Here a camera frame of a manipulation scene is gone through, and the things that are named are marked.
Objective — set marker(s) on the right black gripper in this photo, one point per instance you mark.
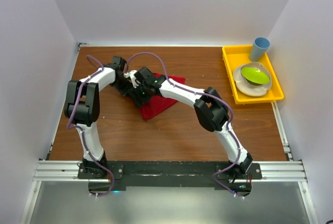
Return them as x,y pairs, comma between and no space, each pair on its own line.
133,93

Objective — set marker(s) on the green bowl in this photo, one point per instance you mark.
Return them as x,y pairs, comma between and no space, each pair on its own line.
254,76

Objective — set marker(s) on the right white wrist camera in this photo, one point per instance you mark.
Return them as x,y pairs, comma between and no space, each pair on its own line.
132,78

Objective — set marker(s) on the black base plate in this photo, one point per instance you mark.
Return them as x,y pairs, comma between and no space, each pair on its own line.
180,174

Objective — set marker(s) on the blue plastic cup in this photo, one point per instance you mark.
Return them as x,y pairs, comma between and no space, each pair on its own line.
259,47

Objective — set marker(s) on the yellow plastic tray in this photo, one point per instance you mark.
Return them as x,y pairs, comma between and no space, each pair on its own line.
236,55

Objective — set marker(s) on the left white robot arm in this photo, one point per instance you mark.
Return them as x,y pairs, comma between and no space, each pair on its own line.
82,108

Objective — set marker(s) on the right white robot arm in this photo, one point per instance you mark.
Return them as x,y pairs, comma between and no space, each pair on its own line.
213,114

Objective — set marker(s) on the white plate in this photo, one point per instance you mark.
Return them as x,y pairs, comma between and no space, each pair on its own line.
247,88

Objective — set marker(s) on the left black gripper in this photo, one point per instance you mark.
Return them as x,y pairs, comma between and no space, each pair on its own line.
123,91

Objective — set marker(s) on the aluminium frame rail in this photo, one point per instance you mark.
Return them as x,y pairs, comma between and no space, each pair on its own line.
290,171

